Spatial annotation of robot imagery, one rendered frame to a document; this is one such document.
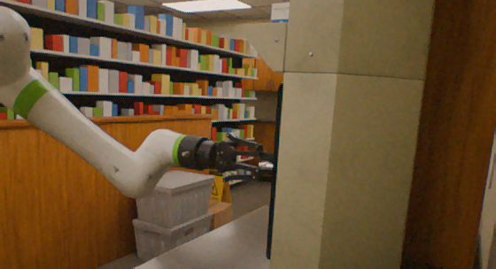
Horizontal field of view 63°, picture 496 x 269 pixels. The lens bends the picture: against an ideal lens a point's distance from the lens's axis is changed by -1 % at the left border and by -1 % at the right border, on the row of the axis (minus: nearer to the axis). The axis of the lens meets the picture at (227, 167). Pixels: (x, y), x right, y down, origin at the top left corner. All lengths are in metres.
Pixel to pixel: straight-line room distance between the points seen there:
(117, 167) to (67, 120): 0.17
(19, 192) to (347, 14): 2.31
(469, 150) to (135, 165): 0.84
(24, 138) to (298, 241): 2.12
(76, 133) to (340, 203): 0.66
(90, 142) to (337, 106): 0.61
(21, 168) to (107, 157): 1.71
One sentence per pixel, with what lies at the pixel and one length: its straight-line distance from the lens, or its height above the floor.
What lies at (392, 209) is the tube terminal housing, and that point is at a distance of 0.94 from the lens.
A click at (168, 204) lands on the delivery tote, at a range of 3.10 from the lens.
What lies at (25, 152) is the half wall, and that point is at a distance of 2.75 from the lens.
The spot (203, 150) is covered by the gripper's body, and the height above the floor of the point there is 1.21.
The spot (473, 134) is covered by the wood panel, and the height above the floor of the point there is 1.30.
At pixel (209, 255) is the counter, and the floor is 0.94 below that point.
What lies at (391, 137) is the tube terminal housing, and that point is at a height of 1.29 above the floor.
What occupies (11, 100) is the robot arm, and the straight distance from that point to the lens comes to 1.16.
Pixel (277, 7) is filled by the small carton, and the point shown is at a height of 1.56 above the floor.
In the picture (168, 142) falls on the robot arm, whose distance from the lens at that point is 1.11.
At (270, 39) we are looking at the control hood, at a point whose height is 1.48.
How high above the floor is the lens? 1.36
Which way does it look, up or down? 10 degrees down
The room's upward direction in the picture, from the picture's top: 3 degrees clockwise
